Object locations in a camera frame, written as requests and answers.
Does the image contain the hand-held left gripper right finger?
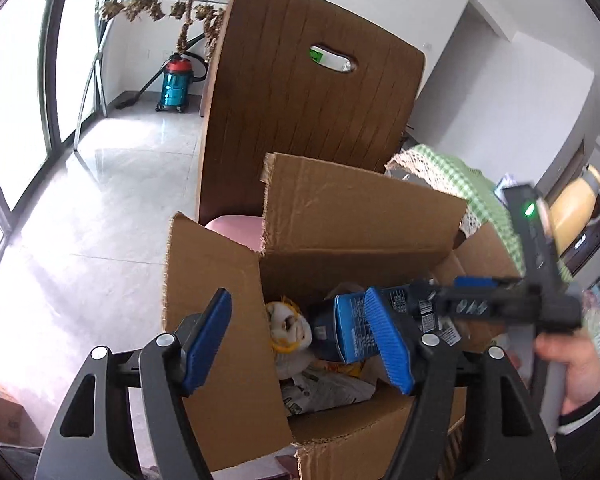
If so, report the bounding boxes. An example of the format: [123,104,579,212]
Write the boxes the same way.
[363,287,563,480]

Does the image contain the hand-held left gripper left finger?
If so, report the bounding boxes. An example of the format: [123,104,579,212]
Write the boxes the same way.
[34,287,233,480]

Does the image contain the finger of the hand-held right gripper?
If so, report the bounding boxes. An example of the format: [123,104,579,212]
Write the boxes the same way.
[452,275,524,293]
[406,279,532,322]

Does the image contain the blue carton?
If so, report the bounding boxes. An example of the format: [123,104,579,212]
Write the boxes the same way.
[307,284,463,365]

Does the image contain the person's right forearm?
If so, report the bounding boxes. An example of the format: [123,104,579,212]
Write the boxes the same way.
[555,374,600,461]

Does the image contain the person's right hand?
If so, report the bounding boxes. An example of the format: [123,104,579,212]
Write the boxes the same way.
[535,331,600,414]

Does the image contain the yellow thermos jug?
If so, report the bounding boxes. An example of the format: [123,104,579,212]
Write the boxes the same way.
[550,165,600,247]

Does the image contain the crumpled white plastic wrapper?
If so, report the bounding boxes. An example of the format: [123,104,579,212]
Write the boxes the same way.
[280,369,377,417]

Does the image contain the plush toy with white face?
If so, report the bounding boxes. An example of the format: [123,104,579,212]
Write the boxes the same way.
[265,299,315,377]

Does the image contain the green checkered tablecloth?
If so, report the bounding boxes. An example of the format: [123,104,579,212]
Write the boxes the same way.
[385,144,527,273]

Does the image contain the pink seat cushion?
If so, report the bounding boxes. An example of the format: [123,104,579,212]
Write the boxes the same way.
[205,214,265,253]

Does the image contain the small printed cardboard box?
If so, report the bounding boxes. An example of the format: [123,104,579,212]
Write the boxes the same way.
[0,370,46,448]

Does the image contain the brown wooden chair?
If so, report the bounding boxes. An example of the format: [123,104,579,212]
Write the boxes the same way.
[196,0,427,226]

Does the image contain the teal and red vacuum cleaner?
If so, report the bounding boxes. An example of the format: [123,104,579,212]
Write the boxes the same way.
[116,35,210,113]

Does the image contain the silver drying rack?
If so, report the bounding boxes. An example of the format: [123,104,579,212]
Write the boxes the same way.
[74,0,231,153]

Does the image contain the row of dried plant bunches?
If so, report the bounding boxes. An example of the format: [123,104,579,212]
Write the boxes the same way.
[97,0,226,61]

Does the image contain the wooden slatted frame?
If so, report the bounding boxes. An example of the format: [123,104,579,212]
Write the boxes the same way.
[444,417,467,478]

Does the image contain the dark window frame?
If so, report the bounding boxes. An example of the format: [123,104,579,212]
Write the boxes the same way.
[0,0,121,261]

